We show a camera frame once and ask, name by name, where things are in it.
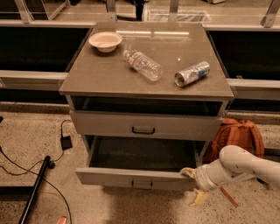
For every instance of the orange backpack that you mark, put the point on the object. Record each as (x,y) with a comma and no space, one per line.
(243,133)

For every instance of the black metal leg left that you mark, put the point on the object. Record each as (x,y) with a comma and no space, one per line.
(34,191)

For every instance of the black power adapter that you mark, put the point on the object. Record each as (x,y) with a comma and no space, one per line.
(66,142)

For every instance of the grey top drawer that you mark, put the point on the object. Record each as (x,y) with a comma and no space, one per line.
(181,127)

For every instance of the silver blue drink can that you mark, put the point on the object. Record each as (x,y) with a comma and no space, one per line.
(191,74)

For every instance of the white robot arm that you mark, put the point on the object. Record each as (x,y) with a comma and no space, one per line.
(234,164)

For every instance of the grey drawer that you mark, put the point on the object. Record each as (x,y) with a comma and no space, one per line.
(181,127)
(140,163)

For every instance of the grey drawer cabinet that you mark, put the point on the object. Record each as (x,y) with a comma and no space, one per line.
(104,82)

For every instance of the white paper bowl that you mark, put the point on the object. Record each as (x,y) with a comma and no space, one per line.
(105,42)

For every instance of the small red floor object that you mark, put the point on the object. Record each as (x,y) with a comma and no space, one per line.
(62,220)

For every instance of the clear plastic water bottle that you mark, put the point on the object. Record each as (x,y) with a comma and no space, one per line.
(146,66)

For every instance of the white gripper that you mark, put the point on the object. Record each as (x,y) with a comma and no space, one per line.
(201,178)

